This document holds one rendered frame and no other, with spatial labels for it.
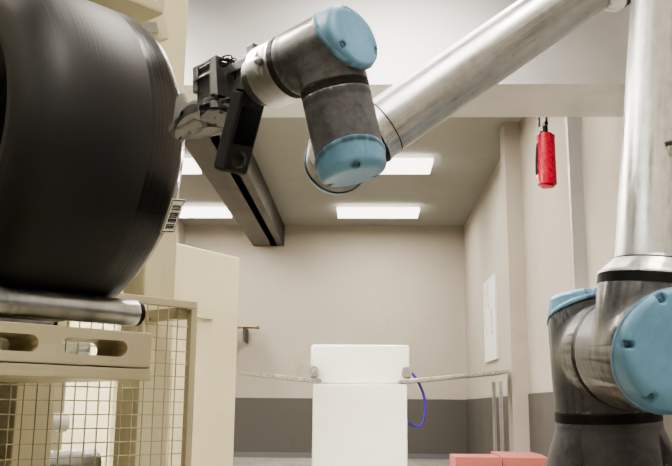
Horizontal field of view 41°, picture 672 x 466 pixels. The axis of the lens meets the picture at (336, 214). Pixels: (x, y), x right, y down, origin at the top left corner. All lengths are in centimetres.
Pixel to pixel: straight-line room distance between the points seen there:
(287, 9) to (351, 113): 412
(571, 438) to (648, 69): 51
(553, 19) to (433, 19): 384
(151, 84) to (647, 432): 92
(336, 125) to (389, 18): 409
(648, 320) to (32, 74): 93
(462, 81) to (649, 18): 26
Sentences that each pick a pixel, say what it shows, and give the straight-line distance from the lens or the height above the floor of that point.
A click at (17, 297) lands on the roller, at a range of 147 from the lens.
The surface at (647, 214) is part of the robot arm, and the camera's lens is 120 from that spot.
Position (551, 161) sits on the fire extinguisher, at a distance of 679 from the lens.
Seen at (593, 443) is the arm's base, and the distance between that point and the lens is 132.
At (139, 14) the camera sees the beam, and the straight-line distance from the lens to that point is 220.
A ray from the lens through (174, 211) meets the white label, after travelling 154.
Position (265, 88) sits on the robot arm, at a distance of 122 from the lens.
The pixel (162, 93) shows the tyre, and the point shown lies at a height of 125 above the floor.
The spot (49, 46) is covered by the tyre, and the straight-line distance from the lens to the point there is 146.
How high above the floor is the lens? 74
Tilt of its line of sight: 12 degrees up
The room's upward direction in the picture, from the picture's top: 1 degrees clockwise
